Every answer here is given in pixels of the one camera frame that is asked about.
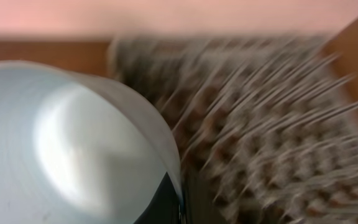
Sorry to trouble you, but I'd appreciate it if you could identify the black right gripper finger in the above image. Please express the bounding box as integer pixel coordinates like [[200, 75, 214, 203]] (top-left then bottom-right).
[[135, 173, 180, 224]]

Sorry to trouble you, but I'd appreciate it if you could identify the light blue bowl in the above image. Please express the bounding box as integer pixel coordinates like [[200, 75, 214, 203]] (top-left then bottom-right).
[[0, 60, 183, 224]]

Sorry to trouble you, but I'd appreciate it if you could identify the grey dishwasher rack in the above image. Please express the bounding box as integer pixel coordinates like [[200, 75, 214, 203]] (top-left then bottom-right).
[[108, 35, 358, 223]]

